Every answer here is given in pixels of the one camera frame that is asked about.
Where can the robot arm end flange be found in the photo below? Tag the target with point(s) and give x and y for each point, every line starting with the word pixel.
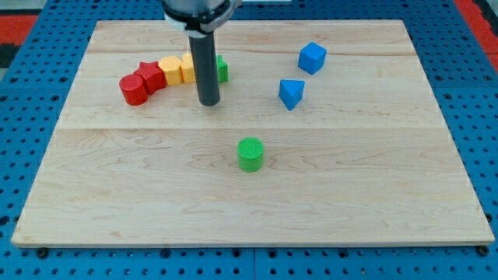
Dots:
pixel 198 18

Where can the green star block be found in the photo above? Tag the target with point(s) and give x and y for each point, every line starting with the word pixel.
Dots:
pixel 222 69

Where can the red star block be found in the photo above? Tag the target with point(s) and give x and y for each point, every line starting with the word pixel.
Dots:
pixel 153 76

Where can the green cylinder block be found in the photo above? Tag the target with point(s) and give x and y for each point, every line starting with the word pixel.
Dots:
pixel 250 154

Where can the blue triangle block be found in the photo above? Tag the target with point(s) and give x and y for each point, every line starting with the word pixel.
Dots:
pixel 291 92

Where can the wooden board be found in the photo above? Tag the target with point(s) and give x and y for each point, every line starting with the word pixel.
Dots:
pixel 365 159

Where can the yellow block behind rod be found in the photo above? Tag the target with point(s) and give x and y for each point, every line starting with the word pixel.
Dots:
pixel 187 68

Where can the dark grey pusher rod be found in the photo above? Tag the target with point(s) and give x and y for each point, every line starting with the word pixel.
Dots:
pixel 203 54

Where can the blue cube block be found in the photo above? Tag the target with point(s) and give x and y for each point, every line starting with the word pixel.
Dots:
pixel 311 58

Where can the yellow pentagon block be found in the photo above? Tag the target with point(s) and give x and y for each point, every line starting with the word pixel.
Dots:
pixel 171 67

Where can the red cylinder block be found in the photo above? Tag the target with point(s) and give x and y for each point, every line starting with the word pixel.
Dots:
pixel 134 89

